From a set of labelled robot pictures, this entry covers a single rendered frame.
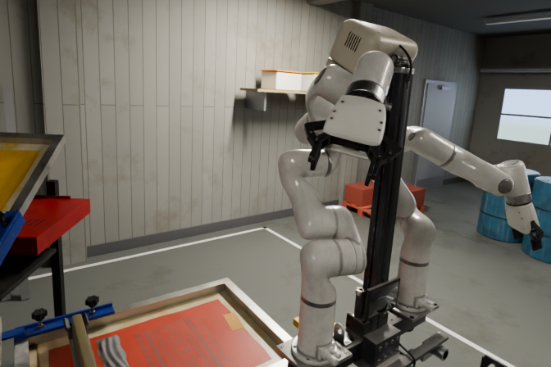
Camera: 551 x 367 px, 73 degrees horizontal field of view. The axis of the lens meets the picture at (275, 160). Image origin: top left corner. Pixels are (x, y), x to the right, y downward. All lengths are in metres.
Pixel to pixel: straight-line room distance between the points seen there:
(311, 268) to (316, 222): 0.13
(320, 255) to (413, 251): 0.44
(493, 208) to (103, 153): 4.88
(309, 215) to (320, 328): 0.29
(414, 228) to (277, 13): 4.15
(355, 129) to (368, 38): 0.42
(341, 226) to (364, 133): 0.45
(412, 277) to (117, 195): 3.47
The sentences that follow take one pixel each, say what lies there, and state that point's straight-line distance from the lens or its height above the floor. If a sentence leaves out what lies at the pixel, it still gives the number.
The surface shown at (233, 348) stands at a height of 0.96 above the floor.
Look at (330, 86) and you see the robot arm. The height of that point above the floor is 1.84.
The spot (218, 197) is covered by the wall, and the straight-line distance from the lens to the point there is 4.80.
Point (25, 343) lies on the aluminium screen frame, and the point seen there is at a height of 0.99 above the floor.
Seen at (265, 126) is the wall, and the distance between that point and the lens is 4.97.
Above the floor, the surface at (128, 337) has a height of 0.96.
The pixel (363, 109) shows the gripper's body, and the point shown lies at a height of 1.81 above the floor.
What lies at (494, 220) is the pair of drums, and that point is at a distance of 5.84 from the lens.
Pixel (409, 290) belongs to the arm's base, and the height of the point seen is 1.20.
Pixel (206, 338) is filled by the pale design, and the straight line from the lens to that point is 1.47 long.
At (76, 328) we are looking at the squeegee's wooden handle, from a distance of 1.43.
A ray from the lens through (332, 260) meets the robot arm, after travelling 0.97.
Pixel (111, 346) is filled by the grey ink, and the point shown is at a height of 0.96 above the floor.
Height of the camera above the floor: 1.83
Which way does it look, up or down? 11 degrees down
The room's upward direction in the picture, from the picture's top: 3 degrees clockwise
